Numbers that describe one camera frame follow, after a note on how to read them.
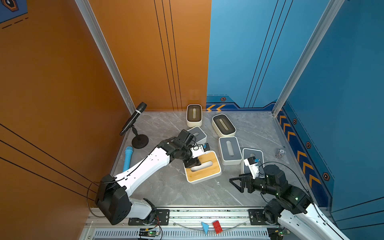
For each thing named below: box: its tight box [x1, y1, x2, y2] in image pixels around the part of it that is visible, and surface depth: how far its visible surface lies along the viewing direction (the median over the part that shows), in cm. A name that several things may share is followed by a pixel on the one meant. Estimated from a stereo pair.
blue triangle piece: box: [201, 221, 209, 235], surface depth 72 cm
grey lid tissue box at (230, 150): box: [218, 136, 243, 166], surface depth 96 cm
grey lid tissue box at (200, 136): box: [187, 126, 207, 144], surface depth 104 cm
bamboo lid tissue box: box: [183, 150, 222, 185], surface depth 75 cm
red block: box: [212, 220, 223, 234], surface depth 71 cm
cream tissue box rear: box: [186, 103, 203, 128], surface depth 112 cm
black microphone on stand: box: [119, 102, 149, 149], surface depth 90 cm
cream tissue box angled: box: [212, 114, 237, 137], surface depth 106 cm
